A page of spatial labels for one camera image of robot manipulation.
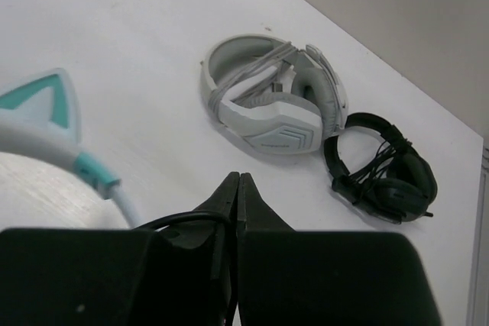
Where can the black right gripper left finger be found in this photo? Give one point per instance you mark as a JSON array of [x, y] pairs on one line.
[[184, 264]]

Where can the black wrapped headphones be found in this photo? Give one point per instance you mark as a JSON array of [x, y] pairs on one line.
[[397, 185]]

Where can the aluminium right side rail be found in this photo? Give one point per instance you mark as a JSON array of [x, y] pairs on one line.
[[478, 294]]

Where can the white grey gaming headphones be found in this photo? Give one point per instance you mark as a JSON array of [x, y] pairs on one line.
[[276, 97]]

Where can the teal white cat-ear headphones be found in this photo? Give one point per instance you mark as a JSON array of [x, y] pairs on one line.
[[40, 119]]

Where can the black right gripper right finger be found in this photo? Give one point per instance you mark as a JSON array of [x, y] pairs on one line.
[[288, 277]]

